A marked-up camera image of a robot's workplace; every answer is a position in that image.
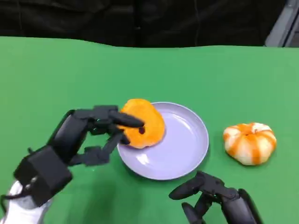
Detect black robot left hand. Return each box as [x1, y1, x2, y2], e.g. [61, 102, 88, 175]
[48, 105, 145, 168]

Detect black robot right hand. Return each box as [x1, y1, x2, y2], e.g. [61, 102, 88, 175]
[168, 171, 264, 224]

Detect plain orange toy bread roll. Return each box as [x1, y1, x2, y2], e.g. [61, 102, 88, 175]
[120, 98, 166, 149]

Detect orange white striped bread roll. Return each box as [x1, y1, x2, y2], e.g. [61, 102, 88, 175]
[222, 122, 278, 166]

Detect lilac plate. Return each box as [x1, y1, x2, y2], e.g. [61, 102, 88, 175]
[116, 101, 210, 181]

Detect black backdrop curtain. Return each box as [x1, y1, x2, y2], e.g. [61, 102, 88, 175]
[0, 0, 285, 48]

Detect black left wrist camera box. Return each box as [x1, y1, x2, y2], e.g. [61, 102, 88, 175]
[13, 146, 73, 207]

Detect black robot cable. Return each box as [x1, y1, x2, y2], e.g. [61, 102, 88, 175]
[0, 185, 26, 212]

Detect grey metal frame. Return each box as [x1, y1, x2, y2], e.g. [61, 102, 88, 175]
[264, 0, 299, 48]

